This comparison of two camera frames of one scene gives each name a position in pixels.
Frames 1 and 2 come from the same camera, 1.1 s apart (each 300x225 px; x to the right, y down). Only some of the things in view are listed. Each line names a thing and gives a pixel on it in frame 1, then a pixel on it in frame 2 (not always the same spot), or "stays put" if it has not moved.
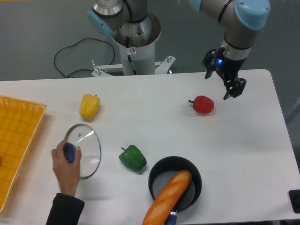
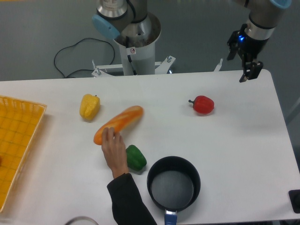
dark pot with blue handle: x=164 y=172 stays put
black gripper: x=229 y=68 → x=250 y=48
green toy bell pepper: x=133 y=158 stays put
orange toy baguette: x=161 y=206 → x=119 y=123
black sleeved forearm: x=66 y=209 → x=128 y=207
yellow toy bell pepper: x=89 y=106 stays put
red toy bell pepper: x=203 y=104 stays put
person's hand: x=67 y=173 → x=114 y=148
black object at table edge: x=294 y=197 stays put
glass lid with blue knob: x=86 y=138 → x=81 y=221
